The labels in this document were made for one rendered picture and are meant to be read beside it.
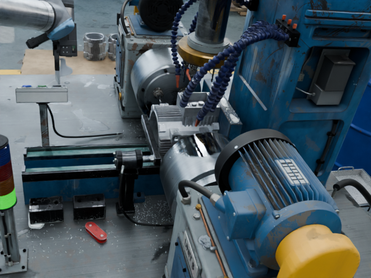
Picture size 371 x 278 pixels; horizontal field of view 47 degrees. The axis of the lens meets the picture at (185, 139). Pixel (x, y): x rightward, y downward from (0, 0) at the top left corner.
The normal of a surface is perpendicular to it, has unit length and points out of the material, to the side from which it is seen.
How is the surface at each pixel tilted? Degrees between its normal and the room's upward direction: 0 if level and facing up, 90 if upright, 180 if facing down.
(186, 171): 43
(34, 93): 66
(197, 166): 28
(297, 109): 3
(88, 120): 0
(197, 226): 0
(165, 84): 90
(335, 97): 90
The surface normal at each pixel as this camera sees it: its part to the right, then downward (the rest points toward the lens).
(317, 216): 0.33, 0.26
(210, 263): 0.13, -0.82
